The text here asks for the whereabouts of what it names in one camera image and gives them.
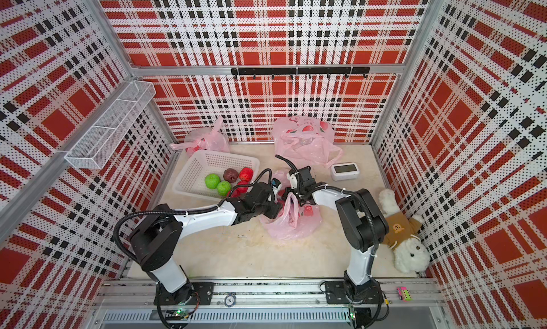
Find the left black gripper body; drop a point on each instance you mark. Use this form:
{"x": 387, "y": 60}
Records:
{"x": 270, "y": 210}

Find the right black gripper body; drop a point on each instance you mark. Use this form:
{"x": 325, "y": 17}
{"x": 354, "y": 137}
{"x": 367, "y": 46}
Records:
{"x": 298, "y": 193}

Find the green apple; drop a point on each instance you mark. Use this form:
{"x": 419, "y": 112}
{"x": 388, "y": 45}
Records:
{"x": 212, "y": 180}
{"x": 223, "y": 188}

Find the pink plastic bag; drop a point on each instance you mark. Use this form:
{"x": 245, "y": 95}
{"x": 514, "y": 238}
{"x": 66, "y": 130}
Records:
{"x": 292, "y": 221}
{"x": 207, "y": 138}
{"x": 305, "y": 141}

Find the dark red apple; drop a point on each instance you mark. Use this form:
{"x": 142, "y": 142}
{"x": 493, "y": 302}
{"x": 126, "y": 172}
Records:
{"x": 231, "y": 175}

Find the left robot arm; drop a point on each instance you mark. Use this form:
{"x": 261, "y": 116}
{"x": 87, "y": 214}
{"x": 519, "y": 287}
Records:
{"x": 150, "y": 238}

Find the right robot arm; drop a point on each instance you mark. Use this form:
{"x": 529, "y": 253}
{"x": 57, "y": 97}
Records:
{"x": 363, "y": 224}

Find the white digital clock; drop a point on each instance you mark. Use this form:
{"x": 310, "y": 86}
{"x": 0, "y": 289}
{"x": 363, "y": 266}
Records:
{"x": 344, "y": 171}

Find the white plush teddy bear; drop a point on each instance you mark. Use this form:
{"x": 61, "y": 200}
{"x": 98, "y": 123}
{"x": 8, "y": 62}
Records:
{"x": 410, "y": 254}

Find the pink toy car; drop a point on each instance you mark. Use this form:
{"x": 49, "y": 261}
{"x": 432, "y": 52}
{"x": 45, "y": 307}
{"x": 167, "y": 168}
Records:
{"x": 404, "y": 294}

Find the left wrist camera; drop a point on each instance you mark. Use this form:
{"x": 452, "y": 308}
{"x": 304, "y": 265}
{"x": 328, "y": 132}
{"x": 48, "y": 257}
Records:
{"x": 276, "y": 186}

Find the black hook rail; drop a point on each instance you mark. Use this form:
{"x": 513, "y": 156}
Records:
{"x": 300, "y": 71}

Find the white wire wall shelf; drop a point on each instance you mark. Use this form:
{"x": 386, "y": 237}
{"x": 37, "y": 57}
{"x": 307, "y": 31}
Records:
{"x": 100, "y": 141}

